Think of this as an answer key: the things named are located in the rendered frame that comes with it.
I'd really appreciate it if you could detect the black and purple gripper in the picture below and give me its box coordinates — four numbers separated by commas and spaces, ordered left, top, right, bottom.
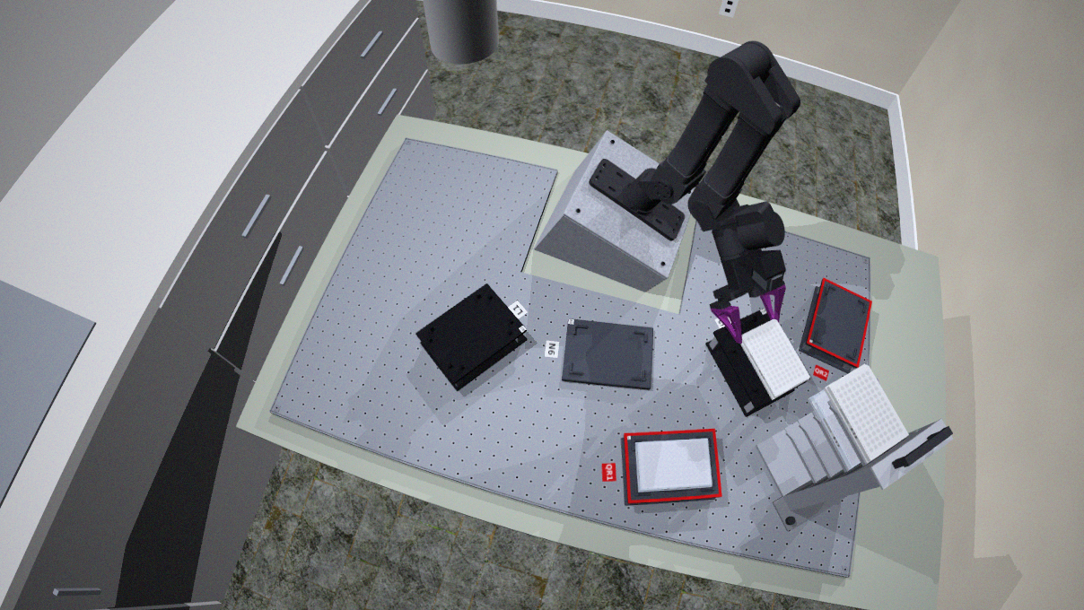
710, 281, 786, 343

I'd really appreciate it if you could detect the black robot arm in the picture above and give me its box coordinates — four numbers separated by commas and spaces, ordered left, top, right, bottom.
589, 41, 800, 291

